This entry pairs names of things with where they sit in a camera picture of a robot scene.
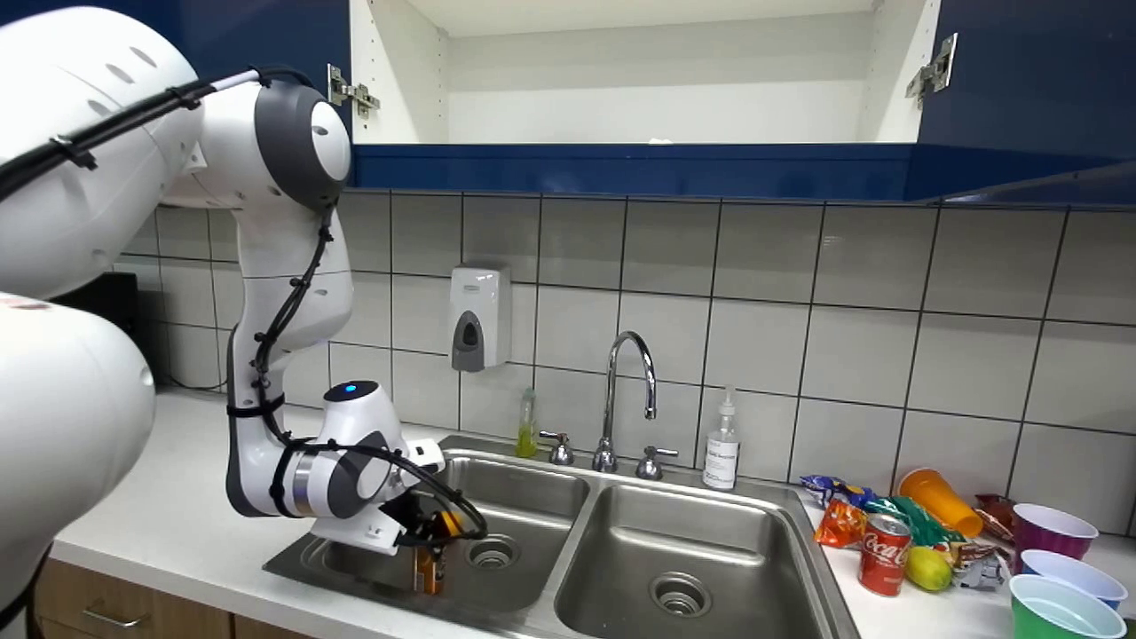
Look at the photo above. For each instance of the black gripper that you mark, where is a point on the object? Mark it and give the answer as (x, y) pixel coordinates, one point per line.
(431, 518)

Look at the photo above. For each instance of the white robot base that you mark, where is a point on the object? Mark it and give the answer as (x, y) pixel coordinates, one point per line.
(74, 408)

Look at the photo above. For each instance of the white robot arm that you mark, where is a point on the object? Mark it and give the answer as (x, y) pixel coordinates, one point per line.
(119, 151)

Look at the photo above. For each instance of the stainless steel double sink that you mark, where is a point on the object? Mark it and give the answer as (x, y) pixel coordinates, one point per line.
(604, 555)

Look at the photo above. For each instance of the red cola can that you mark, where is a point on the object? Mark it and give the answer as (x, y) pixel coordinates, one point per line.
(883, 555)

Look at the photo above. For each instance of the green dish soap bottle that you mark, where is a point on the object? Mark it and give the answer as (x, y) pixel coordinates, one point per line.
(525, 439)

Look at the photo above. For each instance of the clear hand soap bottle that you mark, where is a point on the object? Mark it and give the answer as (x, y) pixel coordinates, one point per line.
(722, 448)

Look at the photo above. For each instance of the wooden drawer front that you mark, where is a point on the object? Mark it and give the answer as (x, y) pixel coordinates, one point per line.
(89, 603)

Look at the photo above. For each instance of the blue snack wrapper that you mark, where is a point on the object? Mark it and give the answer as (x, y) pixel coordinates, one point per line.
(833, 486)

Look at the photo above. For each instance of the orange chip bag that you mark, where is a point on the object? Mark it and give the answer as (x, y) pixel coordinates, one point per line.
(842, 525)

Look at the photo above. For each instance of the blue upper cabinet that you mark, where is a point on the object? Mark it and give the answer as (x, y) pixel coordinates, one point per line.
(707, 98)

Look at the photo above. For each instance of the orange plastic cup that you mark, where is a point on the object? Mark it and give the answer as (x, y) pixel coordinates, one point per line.
(943, 500)

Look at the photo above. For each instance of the green apple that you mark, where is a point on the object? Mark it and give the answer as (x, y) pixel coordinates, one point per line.
(929, 568)

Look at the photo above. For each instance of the purple plastic cup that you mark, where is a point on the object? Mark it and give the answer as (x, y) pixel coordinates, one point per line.
(1041, 525)

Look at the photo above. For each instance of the green plastic cup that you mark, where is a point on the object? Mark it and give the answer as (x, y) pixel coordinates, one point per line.
(1046, 608)

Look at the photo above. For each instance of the cabinet door hinge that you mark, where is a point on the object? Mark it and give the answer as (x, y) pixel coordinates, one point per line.
(935, 65)

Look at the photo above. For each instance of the blue plastic cup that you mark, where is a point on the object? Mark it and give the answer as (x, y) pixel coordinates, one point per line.
(1075, 574)

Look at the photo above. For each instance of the white wall soap dispenser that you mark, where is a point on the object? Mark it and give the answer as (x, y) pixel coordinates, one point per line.
(481, 318)

